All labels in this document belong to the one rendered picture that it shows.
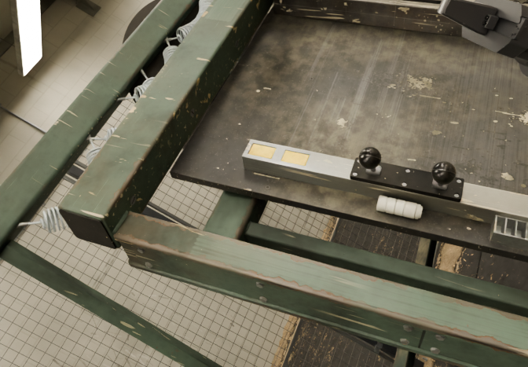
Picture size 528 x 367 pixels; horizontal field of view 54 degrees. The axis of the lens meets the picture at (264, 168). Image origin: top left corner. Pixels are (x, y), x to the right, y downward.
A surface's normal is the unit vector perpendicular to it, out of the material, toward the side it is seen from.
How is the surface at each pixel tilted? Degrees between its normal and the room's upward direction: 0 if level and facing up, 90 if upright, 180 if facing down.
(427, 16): 90
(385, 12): 90
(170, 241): 60
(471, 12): 100
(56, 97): 90
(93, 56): 90
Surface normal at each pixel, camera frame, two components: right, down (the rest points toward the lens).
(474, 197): -0.10, -0.66
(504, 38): -0.94, -0.25
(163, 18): 0.39, -0.46
